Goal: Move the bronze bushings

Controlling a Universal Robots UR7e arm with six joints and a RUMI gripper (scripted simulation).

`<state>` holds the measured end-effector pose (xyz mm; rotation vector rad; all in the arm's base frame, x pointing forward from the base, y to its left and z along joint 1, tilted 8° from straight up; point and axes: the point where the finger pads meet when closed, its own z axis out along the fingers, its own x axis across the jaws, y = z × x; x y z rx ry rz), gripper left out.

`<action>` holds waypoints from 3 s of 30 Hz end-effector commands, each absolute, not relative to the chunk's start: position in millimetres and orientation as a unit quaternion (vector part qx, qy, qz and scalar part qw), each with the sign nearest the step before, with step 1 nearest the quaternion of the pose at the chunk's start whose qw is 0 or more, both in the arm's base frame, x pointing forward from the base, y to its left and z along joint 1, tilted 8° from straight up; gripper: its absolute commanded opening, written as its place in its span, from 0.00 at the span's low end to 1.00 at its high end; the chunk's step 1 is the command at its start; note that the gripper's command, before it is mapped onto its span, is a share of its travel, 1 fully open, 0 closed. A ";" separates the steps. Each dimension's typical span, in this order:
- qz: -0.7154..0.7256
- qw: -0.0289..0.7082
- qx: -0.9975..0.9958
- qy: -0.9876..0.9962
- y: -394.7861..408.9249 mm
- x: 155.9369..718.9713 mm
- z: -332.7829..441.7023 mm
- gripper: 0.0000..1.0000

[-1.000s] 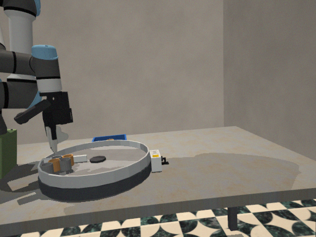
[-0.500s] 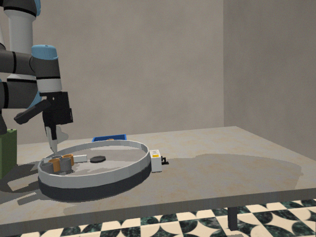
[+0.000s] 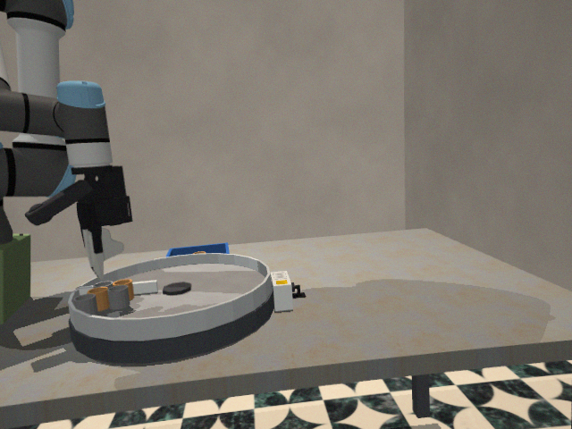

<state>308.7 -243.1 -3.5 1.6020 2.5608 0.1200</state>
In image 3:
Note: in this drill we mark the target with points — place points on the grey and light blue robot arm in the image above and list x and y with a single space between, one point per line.
37 165

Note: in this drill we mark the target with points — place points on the blue plastic crate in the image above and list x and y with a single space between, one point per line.
212 248

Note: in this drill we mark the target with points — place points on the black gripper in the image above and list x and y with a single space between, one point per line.
100 208

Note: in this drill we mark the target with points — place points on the grey metal sleeve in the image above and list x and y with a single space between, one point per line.
118 297
89 305
107 284

